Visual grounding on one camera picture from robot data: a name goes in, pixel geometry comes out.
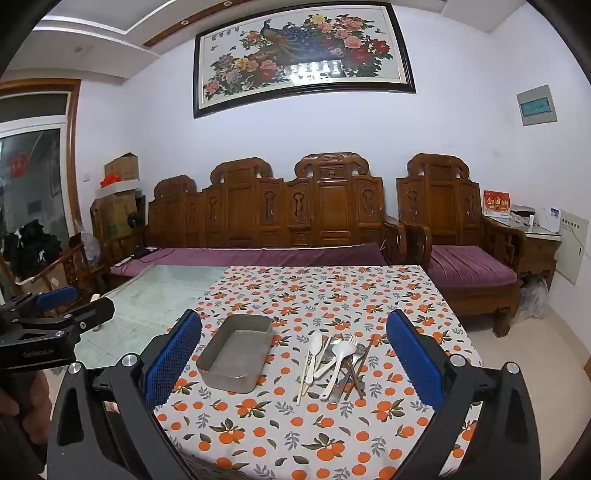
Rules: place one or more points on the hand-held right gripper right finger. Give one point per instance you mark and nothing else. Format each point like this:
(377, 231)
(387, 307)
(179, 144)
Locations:
(413, 364)

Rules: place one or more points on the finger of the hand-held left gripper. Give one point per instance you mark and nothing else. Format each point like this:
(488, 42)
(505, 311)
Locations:
(92, 310)
(55, 297)

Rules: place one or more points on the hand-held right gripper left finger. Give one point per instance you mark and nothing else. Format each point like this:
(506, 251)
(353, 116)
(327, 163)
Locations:
(173, 360)

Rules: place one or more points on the dark wooden chopstick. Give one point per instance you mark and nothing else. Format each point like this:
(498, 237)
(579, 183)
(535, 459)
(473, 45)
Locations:
(352, 381)
(359, 374)

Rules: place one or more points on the metal tray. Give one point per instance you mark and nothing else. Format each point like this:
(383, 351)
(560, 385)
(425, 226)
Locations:
(235, 350)

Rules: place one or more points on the large white plastic spoon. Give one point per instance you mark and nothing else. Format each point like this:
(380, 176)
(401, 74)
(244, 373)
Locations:
(342, 353)

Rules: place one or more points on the small metal spoon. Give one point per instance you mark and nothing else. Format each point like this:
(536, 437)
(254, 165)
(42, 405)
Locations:
(340, 387)

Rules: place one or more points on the small white plastic spoon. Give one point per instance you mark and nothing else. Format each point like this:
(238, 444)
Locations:
(315, 345)

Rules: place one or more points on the person's left hand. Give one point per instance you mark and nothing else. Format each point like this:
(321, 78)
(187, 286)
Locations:
(39, 392)

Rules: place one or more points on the cream tape dispenser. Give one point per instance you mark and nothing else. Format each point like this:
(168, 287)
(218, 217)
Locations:
(95, 298)

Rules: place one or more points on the wooden chair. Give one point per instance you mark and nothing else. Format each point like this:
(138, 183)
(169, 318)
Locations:
(74, 270)

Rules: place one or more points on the pile of black clothes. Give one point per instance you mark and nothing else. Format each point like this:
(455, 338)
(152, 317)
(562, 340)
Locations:
(32, 249)

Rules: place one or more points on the large cardboard box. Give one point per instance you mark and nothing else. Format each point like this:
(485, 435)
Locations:
(115, 217)

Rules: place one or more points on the small black fan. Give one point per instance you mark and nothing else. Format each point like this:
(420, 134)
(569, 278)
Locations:
(135, 220)

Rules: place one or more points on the purple armchair cushion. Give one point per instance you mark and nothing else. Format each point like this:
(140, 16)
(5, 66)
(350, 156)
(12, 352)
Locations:
(471, 265)

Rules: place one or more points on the orange print tablecloth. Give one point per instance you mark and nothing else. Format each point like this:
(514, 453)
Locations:
(323, 438)

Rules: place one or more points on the white flat box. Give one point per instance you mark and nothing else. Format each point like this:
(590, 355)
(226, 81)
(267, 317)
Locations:
(124, 188)

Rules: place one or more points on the red plastic bag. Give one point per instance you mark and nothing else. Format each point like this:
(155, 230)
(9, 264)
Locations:
(111, 180)

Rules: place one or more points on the wooden framed glass door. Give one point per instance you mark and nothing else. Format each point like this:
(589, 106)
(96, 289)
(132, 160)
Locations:
(71, 161)

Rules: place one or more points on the crumpled clear plastic bag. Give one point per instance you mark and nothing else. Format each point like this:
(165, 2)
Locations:
(533, 297)

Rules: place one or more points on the red paper ornament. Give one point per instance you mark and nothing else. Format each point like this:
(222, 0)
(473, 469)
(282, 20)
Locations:
(18, 165)

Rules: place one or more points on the small cardboard box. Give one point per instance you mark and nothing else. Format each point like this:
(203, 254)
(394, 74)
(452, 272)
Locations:
(122, 168)

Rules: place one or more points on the carved wooden armchair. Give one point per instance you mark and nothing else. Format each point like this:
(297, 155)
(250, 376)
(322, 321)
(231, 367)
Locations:
(443, 203)

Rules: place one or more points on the wooden side table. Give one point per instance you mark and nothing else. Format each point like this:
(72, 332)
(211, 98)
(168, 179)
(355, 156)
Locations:
(540, 254)

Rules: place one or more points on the carved wooden sofa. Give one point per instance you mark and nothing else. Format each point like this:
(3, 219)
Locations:
(332, 203)

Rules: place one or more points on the red desk calendar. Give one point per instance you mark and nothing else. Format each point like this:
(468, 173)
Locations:
(496, 203)

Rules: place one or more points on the small grey box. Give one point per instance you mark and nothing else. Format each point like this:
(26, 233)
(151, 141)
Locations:
(521, 212)

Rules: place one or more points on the white device box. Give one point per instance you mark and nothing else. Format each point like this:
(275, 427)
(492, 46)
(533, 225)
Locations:
(549, 219)

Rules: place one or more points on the grey electrical panel box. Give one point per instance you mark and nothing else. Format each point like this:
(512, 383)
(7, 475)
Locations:
(535, 106)

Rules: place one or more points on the framed peacock painting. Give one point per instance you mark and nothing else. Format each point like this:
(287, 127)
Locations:
(300, 46)

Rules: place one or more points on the white wall panel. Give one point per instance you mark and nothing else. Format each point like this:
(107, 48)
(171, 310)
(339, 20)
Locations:
(570, 249)

